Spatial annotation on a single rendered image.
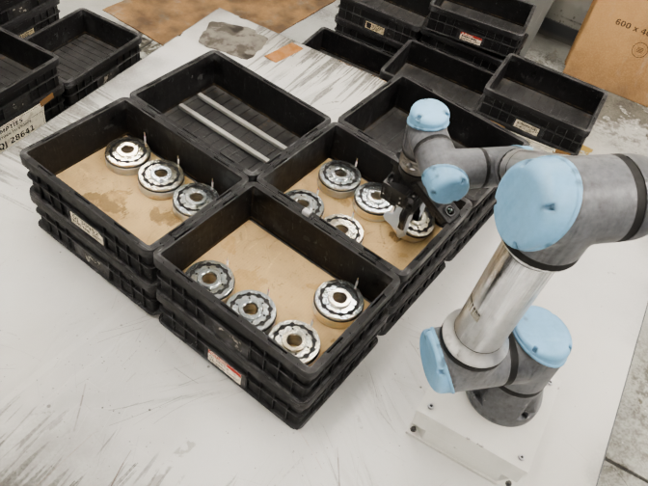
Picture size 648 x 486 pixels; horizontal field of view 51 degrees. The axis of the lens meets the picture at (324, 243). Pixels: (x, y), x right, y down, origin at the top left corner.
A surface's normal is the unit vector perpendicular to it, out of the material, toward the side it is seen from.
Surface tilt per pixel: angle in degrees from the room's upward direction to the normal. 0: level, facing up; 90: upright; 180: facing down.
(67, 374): 0
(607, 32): 75
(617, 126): 0
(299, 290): 0
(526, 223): 83
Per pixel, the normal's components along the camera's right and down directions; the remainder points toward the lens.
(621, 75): -0.42, 0.38
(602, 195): 0.24, -0.08
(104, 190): 0.14, -0.66
